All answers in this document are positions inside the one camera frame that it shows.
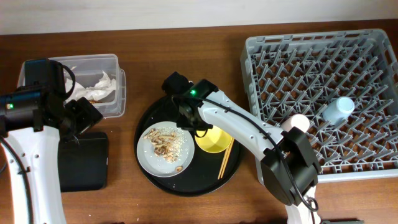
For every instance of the black rectangular tray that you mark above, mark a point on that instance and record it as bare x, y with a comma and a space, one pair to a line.
83, 163

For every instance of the gold snack wrapper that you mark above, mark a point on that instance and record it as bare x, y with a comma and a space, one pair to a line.
94, 102

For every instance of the clear plastic waste bin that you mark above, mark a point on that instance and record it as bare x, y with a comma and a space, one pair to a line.
88, 69

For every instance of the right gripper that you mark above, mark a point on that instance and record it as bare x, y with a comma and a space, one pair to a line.
181, 121

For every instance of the grey plate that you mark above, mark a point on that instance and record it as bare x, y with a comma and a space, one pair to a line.
188, 148

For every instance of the food scraps on plate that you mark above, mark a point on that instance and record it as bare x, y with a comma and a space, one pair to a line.
162, 150

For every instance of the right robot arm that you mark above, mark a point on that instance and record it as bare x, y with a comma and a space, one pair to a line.
286, 158

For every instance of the round black serving tray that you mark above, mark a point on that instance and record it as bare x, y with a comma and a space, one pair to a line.
201, 176

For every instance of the pink cup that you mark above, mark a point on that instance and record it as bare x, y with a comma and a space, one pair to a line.
296, 121

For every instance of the yellow bowl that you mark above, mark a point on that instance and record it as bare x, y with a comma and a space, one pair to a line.
213, 140

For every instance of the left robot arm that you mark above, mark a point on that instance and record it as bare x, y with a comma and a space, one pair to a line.
34, 118

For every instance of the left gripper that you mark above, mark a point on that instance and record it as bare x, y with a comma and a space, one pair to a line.
89, 116

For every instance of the grey dishwasher rack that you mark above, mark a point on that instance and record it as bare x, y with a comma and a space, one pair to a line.
284, 75

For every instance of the blue cup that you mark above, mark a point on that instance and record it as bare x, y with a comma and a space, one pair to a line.
338, 110

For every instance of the wooden chopstick left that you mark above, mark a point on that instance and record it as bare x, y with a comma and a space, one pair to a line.
225, 161

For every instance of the white tissue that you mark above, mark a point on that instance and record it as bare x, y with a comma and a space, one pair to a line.
103, 88

